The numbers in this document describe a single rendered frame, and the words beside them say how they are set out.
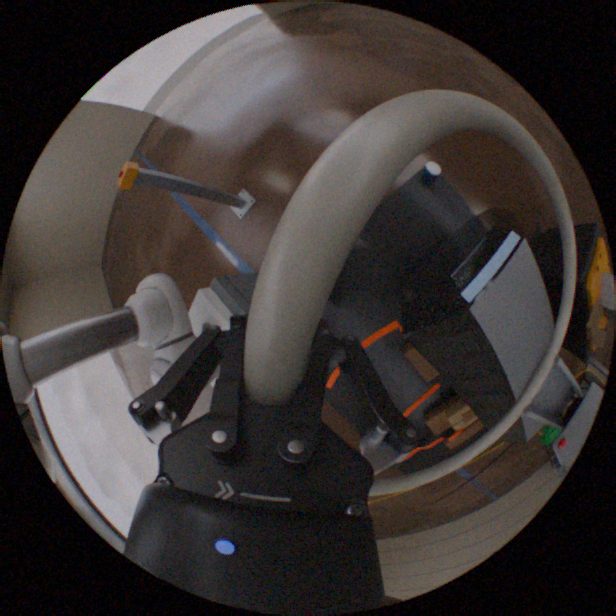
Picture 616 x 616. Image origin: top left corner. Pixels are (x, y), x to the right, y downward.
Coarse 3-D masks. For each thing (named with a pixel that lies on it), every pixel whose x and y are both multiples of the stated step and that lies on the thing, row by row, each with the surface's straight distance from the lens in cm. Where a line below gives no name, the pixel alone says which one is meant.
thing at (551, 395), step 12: (552, 372) 54; (564, 372) 50; (528, 384) 47; (552, 384) 57; (564, 384) 65; (576, 384) 63; (540, 396) 55; (552, 396) 62; (564, 396) 71; (528, 408) 46; (540, 408) 59; (552, 408) 68; (564, 408) 79; (540, 420) 54; (552, 420) 65
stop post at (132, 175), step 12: (132, 168) 115; (120, 180) 121; (132, 180) 118; (144, 180) 122; (156, 180) 124; (168, 180) 127; (180, 180) 131; (192, 180) 143; (180, 192) 135; (192, 192) 139; (204, 192) 144; (216, 192) 149; (228, 192) 165; (240, 192) 183; (228, 204) 163; (240, 204) 171; (252, 204) 170; (240, 216) 175
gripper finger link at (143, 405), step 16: (208, 336) 14; (192, 352) 13; (208, 352) 14; (176, 368) 12; (192, 368) 12; (208, 368) 14; (160, 384) 11; (176, 384) 11; (192, 384) 12; (144, 400) 11; (160, 400) 10; (176, 400) 11; (192, 400) 13; (144, 416) 10
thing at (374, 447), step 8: (384, 424) 9; (368, 432) 10; (376, 432) 9; (384, 432) 9; (368, 440) 9; (376, 440) 9; (384, 440) 10; (360, 448) 10; (368, 448) 9; (376, 448) 9; (384, 448) 9; (392, 448) 9; (368, 456) 9; (376, 456) 9; (384, 456) 9; (392, 456) 9; (400, 456) 10; (376, 464) 9; (384, 464) 9; (392, 464) 10; (376, 472) 9
